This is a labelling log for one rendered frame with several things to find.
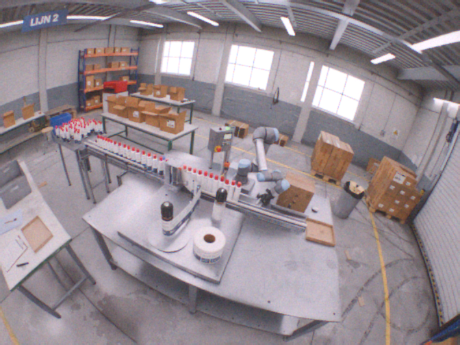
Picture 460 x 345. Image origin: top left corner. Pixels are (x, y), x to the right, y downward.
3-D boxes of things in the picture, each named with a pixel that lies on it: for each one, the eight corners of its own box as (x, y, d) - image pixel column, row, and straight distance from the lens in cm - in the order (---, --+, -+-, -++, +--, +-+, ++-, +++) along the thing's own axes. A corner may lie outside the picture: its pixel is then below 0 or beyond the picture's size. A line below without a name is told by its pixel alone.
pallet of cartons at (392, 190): (369, 212, 474) (394, 169, 439) (362, 192, 541) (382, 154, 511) (402, 225, 544) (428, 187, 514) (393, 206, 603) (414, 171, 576)
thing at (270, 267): (81, 218, 177) (81, 217, 176) (172, 150, 261) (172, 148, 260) (339, 322, 153) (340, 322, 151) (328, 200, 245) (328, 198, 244)
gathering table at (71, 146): (66, 185, 379) (53, 136, 340) (90, 169, 402) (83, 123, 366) (87, 201, 324) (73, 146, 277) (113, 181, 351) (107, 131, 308)
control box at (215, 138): (207, 148, 162) (209, 127, 155) (223, 146, 171) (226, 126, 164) (213, 154, 155) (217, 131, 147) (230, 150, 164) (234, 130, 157)
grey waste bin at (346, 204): (331, 216, 375) (347, 189, 346) (330, 203, 410) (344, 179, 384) (350, 223, 390) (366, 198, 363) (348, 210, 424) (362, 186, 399)
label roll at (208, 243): (192, 239, 138) (192, 226, 127) (219, 239, 141) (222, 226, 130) (194, 263, 127) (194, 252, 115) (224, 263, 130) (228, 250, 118)
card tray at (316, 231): (305, 239, 174) (307, 236, 171) (305, 220, 193) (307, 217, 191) (334, 246, 185) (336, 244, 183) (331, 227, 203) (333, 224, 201)
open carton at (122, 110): (111, 117, 427) (111, 100, 418) (126, 112, 454) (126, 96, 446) (123, 120, 398) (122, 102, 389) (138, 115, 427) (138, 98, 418)
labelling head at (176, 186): (164, 187, 180) (163, 163, 165) (171, 181, 188) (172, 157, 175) (177, 192, 174) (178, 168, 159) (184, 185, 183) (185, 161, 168)
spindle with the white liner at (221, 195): (209, 220, 151) (214, 191, 131) (213, 213, 157) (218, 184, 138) (220, 224, 150) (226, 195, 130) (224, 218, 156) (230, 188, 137)
